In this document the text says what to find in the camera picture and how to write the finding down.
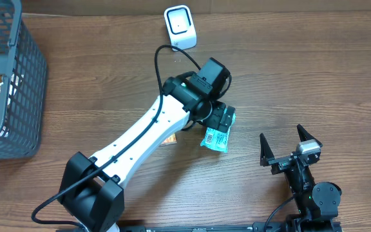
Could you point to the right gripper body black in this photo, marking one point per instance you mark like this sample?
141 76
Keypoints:
281 164

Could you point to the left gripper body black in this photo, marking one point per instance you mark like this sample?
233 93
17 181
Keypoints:
223 118

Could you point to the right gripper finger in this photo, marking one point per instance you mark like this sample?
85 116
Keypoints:
305 135
266 154

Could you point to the teal tissue packet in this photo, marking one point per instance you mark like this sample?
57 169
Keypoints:
216 140

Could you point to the orange snack packet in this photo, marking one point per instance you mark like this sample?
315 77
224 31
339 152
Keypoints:
170 140

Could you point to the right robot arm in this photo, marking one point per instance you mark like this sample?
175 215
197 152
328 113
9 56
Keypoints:
317 203

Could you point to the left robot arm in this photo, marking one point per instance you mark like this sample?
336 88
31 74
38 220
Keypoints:
97 202

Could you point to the white barcode scanner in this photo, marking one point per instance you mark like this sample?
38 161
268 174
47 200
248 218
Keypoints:
180 27

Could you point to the grey plastic mesh basket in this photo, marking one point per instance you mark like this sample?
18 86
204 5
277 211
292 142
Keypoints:
24 74

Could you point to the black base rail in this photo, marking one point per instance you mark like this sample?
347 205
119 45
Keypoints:
198 228

